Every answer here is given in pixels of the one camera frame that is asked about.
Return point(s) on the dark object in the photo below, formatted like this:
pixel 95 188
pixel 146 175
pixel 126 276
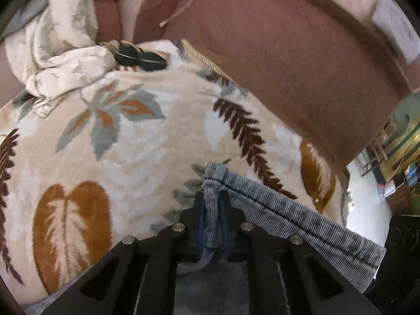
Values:
pixel 400 262

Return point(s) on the blue grey denim pants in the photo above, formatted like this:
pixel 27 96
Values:
pixel 279 216

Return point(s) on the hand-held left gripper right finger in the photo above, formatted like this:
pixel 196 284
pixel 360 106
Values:
pixel 225 229

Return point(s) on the wooden chair frame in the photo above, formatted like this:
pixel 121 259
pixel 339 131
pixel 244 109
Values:
pixel 377 151

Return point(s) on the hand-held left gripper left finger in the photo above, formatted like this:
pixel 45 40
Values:
pixel 198 236

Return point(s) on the white patterned cloth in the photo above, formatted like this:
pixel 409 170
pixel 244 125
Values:
pixel 59 39

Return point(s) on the red pink padded cushion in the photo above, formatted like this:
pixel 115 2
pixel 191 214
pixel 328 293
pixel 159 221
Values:
pixel 262 55

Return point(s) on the leaf print fleece blanket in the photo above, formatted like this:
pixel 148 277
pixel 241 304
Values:
pixel 131 170

